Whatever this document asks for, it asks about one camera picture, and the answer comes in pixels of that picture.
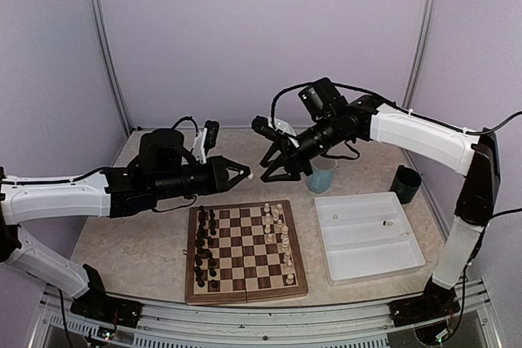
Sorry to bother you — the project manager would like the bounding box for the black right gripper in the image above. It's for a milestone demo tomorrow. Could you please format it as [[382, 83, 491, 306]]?
[[261, 113, 345, 180]]

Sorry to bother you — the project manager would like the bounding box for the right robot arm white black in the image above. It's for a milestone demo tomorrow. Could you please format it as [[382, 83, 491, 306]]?
[[251, 77, 500, 319]]

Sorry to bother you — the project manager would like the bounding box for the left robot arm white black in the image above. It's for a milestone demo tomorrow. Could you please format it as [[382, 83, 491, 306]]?
[[1, 122, 253, 319]]

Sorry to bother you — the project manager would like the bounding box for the row of black chess pieces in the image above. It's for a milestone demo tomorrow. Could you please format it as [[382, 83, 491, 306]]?
[[193, 205, 219, 293]]

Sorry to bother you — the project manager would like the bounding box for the light blue mug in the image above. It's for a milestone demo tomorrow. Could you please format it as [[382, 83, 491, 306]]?
[[307, 156, 337, 194]]

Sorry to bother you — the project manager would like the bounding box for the wooden chessboard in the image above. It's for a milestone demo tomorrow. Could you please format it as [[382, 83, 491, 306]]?
[[184, 200, 308, 305]]

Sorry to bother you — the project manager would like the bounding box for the white plastic divided tray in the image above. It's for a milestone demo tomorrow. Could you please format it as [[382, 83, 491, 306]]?
[[314, 192, 426, 286]]

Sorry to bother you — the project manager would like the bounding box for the dark green mug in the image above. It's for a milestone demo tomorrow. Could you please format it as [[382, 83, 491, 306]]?
[[390, 165, 422, 205]]

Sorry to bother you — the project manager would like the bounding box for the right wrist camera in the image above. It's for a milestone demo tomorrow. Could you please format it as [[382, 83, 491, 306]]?
[[251, 116, 278, 142]]

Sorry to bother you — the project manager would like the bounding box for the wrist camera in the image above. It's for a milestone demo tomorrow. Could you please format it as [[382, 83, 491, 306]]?
[[251, 116, 278, 142], [203, 120, 219, 152]]

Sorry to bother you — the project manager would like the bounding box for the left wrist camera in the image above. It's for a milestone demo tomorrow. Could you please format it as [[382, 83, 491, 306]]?
[[203, 120, 219, 152]]

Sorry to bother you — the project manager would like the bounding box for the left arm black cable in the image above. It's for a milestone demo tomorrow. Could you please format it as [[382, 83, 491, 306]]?
[[153, 116, 201, 213]]

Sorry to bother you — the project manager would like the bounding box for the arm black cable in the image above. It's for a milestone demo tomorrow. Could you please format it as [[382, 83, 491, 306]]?
[[268, 77, 522, 135], [153, 116, 201, 213]]

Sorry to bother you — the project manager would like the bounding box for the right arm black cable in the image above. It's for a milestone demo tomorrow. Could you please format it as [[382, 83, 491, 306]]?
[[268, 77, 522, 135]]

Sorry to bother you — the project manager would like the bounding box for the front aluminium rail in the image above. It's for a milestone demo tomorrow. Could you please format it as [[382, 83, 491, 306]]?
[[23, 280, 506, 347]]

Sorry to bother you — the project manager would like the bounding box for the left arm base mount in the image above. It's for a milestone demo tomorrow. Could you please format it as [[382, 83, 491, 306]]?
[[71, 264, 143, 328]]

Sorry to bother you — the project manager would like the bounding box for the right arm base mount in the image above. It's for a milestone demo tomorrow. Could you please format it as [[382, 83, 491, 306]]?
[[388, 278, 461, 327]]

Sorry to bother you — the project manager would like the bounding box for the right aluminium corner post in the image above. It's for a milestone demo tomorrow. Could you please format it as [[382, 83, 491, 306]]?
[[403, 0, 436, 108]]

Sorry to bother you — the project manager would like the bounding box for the aluminium corner post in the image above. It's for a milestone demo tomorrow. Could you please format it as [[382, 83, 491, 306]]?
[[403, 0, 436, 108], [89, 0, 133, 138]]

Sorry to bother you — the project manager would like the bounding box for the left aluminium corner post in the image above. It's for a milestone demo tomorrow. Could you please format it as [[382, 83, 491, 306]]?
[[89, 0, 133, 138]]

